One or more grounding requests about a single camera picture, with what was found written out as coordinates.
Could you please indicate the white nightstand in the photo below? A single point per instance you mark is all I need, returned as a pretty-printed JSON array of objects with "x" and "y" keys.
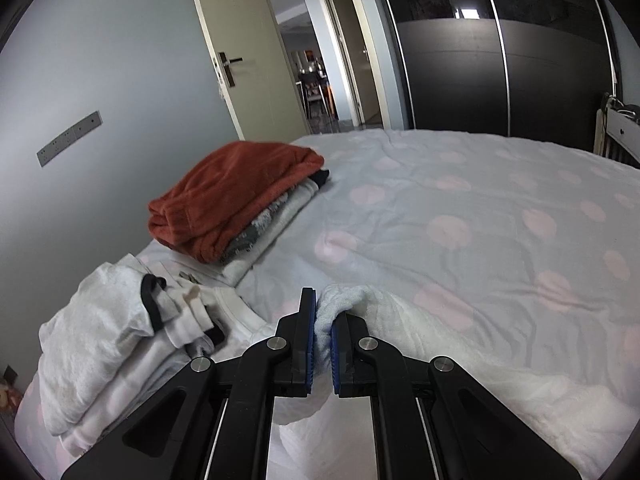
[{"x": 617, "y": 131}]

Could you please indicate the black sliding wardrobe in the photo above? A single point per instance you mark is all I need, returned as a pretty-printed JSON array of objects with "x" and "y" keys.
[{"x": 530, "y": 69}]

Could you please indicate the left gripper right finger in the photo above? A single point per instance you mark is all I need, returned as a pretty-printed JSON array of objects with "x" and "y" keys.
[{"x": 432, "y": 419}]

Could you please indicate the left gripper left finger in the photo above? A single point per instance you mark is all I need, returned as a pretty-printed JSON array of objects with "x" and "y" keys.
[{"x": 213, "y": 419}]

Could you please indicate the white folded clothes pile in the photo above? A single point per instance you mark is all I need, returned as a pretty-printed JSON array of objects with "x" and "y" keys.
[{"x": 123, "y": 334}]

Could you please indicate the grey polka dot bedsheet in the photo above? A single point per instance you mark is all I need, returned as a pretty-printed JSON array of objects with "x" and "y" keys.
[{"x": 528, "y": 249}]

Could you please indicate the grey wall switch plate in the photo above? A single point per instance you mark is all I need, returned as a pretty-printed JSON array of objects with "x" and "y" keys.
[{"x": 68, "y": 137}]

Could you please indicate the white muslin blanket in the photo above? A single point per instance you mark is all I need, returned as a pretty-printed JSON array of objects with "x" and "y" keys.
[{"x": 329, "y": 438}]

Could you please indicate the beige room door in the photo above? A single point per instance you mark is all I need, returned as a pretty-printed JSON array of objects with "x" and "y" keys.
[{"x": 253, "y": 70}]

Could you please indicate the rust red folded sweater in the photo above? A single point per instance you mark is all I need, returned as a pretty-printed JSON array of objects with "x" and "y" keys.
[{"x": 219, "y": 197}]

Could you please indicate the folded grey white clothes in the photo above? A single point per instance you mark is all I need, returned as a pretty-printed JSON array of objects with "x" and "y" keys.
[{"x": 247, "y": 247}]

